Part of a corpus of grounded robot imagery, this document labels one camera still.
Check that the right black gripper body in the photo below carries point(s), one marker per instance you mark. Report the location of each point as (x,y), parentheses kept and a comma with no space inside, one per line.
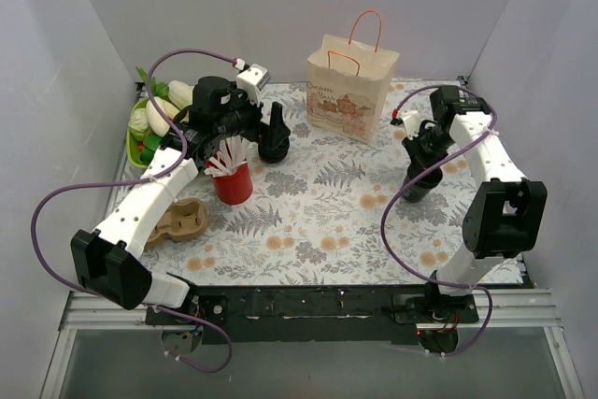
(418,156)

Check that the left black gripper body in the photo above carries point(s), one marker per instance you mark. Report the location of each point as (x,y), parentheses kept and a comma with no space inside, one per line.
(263,126)

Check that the stack of dark plastic cups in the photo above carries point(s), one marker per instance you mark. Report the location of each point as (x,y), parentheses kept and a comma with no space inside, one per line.
(416,192)

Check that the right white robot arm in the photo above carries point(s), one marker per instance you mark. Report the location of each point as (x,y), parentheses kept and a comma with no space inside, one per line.
(504,217)

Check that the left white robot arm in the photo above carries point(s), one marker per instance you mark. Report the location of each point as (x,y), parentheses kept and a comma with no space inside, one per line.
(107,259)

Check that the paper takeout bag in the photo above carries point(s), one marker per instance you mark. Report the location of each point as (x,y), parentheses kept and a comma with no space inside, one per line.
(347,85)

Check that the red straw holder cup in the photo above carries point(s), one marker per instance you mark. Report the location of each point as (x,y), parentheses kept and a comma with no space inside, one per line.
(234,189)

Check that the toy napa cabbage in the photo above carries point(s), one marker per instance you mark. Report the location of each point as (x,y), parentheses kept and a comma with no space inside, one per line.
(180,94)

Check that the floral table mat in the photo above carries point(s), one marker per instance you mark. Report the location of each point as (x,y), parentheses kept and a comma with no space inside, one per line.
(326,214)

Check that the white toy radish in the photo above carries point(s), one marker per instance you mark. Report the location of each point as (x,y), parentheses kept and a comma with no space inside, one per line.
(157,123)

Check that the green toy cabbage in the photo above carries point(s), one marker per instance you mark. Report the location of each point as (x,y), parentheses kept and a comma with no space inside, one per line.
(138,124)

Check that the green vegetable basket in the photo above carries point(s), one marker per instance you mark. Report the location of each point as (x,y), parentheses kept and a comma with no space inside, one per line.
(140,154)

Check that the brown cardboard cup carrier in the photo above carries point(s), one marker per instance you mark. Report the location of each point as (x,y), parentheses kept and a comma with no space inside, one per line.
(183,221)

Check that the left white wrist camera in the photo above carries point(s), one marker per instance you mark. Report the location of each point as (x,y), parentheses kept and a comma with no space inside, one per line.
(252,80)

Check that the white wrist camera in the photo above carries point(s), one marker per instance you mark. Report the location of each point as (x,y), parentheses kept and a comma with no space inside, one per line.
(252,80)
(410,120)

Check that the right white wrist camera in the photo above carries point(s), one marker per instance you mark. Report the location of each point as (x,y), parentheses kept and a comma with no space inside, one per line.
(410,120)

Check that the aluminium rail frame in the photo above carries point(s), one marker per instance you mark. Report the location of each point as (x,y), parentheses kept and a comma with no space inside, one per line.
(512,308)

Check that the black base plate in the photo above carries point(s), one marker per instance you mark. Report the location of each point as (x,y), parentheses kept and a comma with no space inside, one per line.
(328,313)

